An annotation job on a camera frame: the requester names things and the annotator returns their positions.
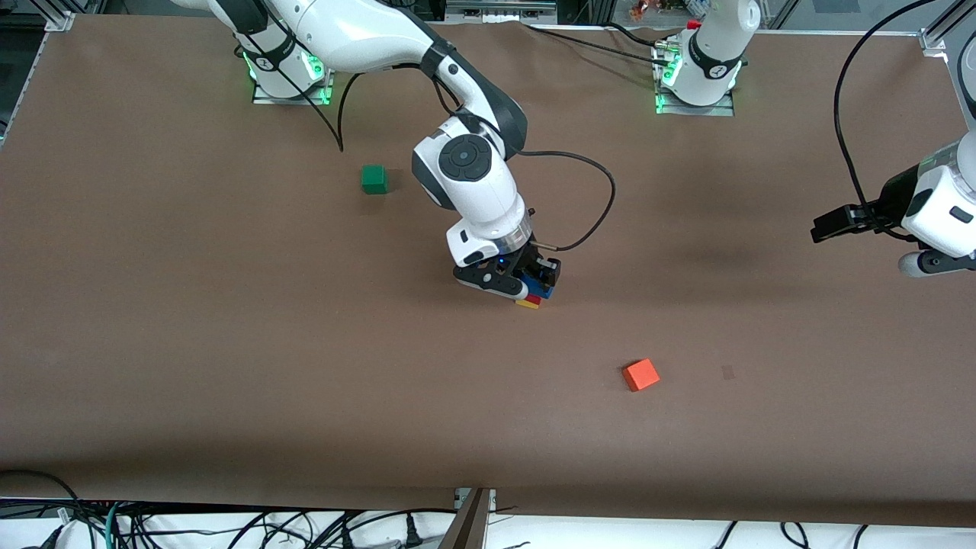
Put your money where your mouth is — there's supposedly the orange wooden cube block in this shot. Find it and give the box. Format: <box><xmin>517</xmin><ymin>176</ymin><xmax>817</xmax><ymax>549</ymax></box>
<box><xmin>621</xmin><ymin>358</ymin><xmax>661</xmax><ymax>393</ymax></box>

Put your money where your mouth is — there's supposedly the metal background rack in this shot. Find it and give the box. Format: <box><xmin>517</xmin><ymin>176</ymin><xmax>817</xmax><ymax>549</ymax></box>
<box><xmin>445</xmin><ymin>0</ymin><xmax>559</xmax><ymax>24</ymax></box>

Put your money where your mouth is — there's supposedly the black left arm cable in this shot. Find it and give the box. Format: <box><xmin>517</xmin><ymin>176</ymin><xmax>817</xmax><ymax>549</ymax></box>
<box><xmin>833</xmin><ymin>0</ymin><xmax>943</xmax><ymax>230</ymax></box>

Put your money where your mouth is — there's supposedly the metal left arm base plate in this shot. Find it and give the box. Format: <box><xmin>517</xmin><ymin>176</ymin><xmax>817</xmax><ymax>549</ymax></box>
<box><xmin>654</xmin><ymin>88</ymin><xmax>736</xmax><ymax>117</ymax></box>

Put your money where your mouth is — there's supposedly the black right arm hanging cable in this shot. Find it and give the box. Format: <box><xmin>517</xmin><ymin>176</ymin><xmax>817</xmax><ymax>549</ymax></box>
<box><xmin>259</xmin><ymin>15</ymin><xmax>364</xmax><ymax>153</ymax></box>

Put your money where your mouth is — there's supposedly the black cable behind arm bases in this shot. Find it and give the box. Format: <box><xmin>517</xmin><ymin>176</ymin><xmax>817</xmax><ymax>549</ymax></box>
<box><xmin>525</xmin><ymin>21</ymin><xmax>672</xmax><ymax>68</ymax></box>

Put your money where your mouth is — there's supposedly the aluminium profile table post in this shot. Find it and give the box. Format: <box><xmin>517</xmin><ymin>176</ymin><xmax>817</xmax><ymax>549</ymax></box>
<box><xmin>441</xmin><ymin>487</ymin><xmax>497</xmax><ymax>549</ymax></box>

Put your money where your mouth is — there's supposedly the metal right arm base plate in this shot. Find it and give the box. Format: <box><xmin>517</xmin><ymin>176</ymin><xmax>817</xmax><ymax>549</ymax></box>
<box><xmin>252</xmin><ymin>72</ymin><xmax>334</xmax><ymax>106</ymax></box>

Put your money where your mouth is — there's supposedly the black looping cable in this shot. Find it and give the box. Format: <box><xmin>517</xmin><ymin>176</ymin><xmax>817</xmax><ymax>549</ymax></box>
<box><xmin>0</xmin><ymin>470</ymin><xmax>81</xmax><ymax>508</ymax></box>

